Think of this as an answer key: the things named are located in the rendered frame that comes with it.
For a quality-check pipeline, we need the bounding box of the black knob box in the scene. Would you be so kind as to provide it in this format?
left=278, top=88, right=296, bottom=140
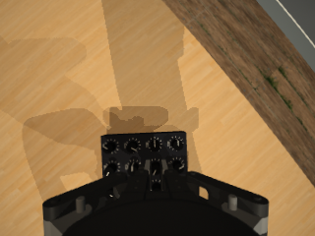
left=100, top=131, right=188, bottom=192

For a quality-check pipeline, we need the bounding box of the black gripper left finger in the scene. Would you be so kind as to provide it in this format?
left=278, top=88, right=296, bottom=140
left=42, top=159, right=152, bottom=236

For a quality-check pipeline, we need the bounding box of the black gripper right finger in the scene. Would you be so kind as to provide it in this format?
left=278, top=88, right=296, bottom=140
left=159, top=159, right=269, bottom=236

